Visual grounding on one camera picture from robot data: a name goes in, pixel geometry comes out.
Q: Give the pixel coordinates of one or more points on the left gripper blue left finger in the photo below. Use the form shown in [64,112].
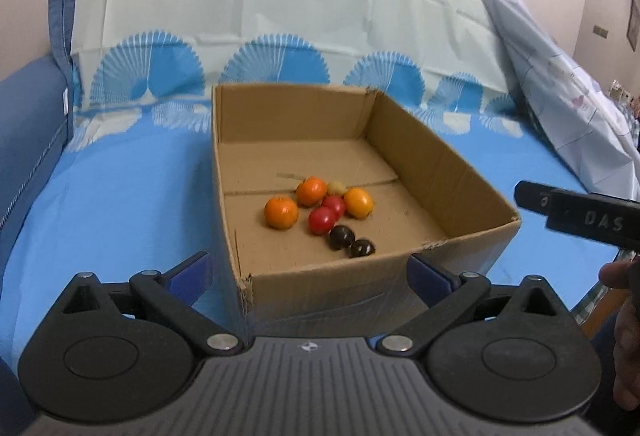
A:
[167,298]

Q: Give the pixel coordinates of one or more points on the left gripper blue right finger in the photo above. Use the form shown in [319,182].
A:
[450,299]

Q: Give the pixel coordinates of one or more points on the dark cherry with stem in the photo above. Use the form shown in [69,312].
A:
[361,247]

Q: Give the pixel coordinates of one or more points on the dark cherry stemless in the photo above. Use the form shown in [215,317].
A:
[341,237]

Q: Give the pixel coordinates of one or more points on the orange kumquat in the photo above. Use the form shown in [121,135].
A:
[359,203]

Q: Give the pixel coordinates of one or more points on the red cherry tomato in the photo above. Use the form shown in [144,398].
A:
[336,204]
[321,220]

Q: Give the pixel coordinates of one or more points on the tan longan fruit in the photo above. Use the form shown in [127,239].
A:
[336,188]

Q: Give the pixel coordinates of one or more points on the orange mandarin with dimple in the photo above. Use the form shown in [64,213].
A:
[311,191]

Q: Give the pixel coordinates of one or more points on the person's right hand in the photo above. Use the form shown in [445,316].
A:
[615,275]

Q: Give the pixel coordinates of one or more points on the pale floral bedsheet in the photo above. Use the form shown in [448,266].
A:
[583,126]

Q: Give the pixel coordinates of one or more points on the brown cardboard box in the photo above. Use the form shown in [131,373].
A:
[428,200]

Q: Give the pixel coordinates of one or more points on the blue fan-pattern sofa cover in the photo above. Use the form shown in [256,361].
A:
[134,187]

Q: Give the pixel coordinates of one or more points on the framed wall picture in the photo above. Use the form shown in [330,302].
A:
[633,26]

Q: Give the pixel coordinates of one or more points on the wall switch plate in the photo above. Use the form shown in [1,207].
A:
[601,32]

